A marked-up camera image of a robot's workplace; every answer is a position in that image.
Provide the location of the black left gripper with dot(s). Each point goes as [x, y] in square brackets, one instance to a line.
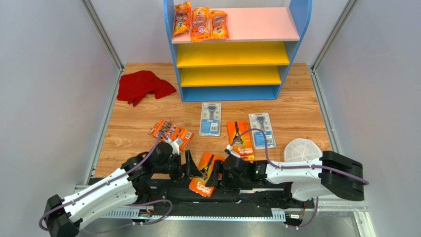
[189, 169]

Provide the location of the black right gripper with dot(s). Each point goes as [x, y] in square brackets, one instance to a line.
[223, 169]

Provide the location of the orange Gillette Fusion5 box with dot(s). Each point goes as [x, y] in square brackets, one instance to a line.
[243, 145]
[206, 167]

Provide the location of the orange BIC razor bag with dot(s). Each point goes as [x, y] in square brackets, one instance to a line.
[199, 26]
[219, 25]
[182, 18]

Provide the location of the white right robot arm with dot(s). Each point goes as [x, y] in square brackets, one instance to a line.
[332, 173]

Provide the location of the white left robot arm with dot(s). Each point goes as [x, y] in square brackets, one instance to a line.
[67, 216]

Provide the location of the blue shelf unit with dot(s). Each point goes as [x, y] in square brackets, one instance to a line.
[252, 64]

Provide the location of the orange razor cartridge box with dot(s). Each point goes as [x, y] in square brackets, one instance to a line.
[172, 132]

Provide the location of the clear blue razor blister pack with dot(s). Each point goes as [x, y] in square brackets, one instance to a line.
[210, 122]
[265, 134]

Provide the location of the white round plastic lid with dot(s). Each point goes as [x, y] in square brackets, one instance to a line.
[301, 149]

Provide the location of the red cloth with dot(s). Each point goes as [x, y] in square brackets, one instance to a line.
[136, 86]

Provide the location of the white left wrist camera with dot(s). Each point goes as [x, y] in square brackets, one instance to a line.
[176, 144]

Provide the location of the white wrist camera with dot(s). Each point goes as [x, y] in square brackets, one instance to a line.
[229, 150]
[176, 144]

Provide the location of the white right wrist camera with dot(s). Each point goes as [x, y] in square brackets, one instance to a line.
[229, 150]

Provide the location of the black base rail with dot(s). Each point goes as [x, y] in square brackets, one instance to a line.
[187, 199]

